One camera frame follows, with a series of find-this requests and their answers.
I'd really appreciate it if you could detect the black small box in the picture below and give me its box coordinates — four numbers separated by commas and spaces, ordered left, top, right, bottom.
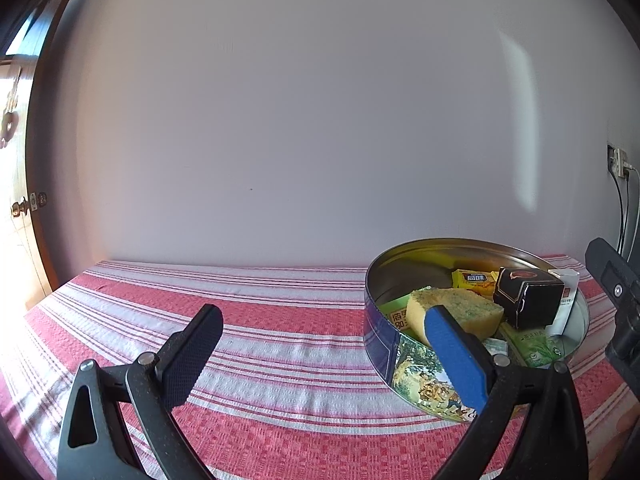
492, 266, 564, 330

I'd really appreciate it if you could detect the round metal tin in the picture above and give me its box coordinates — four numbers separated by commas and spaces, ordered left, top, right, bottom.
363, 238, 589, 422

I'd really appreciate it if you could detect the yellow snack packet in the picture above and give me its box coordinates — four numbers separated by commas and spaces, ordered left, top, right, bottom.
451, 269, 499, 298

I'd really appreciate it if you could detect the green tea packet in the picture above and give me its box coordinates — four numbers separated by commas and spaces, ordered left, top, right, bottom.
498, 322, 565, 368

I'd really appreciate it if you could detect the black power cable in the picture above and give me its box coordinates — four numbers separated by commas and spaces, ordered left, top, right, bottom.
610, 171, 633, 254

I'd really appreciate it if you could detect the striped red white cloth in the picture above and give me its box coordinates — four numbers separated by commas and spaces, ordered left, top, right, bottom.
0, 253, 640, 480

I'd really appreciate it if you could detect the white wall power adapter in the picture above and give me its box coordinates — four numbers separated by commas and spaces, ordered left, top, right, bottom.
608, 144, 631, 179

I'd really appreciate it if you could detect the wooden door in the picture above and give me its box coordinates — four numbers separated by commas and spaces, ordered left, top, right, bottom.
1, 0, 70, 315

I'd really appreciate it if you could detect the brass door knob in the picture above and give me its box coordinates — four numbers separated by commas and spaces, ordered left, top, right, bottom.
11, 192, 48, 218

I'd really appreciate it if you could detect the yellow sponge block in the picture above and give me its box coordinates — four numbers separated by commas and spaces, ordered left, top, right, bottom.
406, 288, 503, 344

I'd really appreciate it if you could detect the green tissue pack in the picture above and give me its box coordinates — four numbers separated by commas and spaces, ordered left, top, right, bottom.
378, 295, 410, 333

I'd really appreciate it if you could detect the white small box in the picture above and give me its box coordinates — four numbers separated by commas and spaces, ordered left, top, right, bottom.
546, 269, 579, 337

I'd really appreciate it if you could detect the white charger cable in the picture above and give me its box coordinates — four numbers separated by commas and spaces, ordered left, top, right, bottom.
624, 162, 640, 256

